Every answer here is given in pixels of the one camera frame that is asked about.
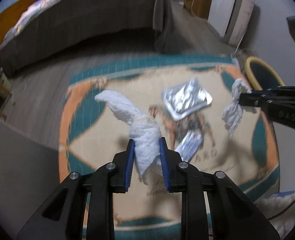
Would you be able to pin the light blue printed blanket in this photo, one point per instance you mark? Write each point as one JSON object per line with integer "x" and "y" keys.
{"x": 35, "y": 15}

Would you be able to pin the yellow-rimmed teal bin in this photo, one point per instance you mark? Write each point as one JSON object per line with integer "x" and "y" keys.
{"x": 262, "y": 75}

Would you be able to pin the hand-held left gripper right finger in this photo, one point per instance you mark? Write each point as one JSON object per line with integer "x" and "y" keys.
{"x": 163, "y": 165}

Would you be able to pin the large silver foil packet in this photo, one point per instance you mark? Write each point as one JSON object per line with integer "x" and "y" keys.
{"x": 186, "y": 100}

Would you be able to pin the white tissue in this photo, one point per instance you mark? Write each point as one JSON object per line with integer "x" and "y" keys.
{"x": 233, "y": 112}

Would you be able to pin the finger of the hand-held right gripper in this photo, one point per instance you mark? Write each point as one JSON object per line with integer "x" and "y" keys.
{"x": 287, "y": 92}
{"x": 285, "y": 112}

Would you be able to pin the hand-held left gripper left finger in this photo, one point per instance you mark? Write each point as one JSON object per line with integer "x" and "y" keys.
{"x": 129, "y": 165}

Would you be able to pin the bed with brown skirt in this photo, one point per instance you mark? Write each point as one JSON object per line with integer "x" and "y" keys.
{"x": 87, "y": 22}

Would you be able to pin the small silver packet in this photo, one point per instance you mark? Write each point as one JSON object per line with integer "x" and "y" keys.
{"x": 190, "y": 146}

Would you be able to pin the white paper towel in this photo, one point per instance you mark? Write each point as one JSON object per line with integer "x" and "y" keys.
{"x": 143, "y": 140}

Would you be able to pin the white air purifier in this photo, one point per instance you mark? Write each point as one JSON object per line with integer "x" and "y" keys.
{"x": 228, "y": 10}

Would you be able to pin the white power strip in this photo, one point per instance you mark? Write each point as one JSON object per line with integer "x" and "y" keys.
{"x": 235, "y": 59}

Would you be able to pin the teal and orange patterned rug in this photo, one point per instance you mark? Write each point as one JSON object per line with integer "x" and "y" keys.
{"x": 107, "y": 140}

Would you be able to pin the wooden cabinet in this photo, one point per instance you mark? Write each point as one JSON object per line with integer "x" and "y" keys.
{"x": 198, "y": 0}

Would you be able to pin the wooden headboard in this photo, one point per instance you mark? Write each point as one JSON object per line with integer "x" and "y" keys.
{"x": 5, "y": 25}

